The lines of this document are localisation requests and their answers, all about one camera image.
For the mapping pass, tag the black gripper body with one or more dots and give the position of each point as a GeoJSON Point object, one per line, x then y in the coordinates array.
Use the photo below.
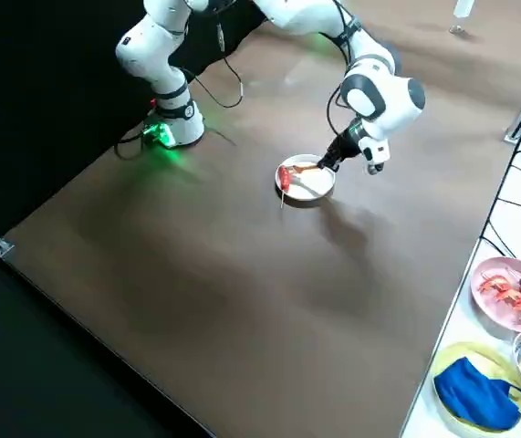
{"type": "Point", "coordinates": [344, 147]}

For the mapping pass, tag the orange oil brush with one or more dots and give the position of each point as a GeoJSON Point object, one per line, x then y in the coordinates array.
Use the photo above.
{"type": "Point", "coordinates": [310, 169]}

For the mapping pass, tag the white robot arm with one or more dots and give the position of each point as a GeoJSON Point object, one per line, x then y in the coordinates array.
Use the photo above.
{"type": "Point", "coordinates": [150, 59]}

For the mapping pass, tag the white plate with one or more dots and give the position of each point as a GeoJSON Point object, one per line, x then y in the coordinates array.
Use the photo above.
{"type": "Point", "coordinates": [310, 187]}

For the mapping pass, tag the red sausage on stick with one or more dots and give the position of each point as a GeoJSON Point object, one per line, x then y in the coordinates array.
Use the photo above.
{"type": "Point", "coordinates": [284, 177]}

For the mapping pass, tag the pink plate with skewers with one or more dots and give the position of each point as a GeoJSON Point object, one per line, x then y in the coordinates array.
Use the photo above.
{"type": "Point", "coordinates": [492, 296]}

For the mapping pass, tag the blue cloth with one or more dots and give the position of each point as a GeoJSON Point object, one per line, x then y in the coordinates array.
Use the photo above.
{"type": "Point", "coordinates": [474, 392]}

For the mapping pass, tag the yellow plate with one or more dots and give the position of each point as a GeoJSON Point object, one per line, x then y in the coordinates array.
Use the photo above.
{"type": "Point", "coordinates": [451, 410]}

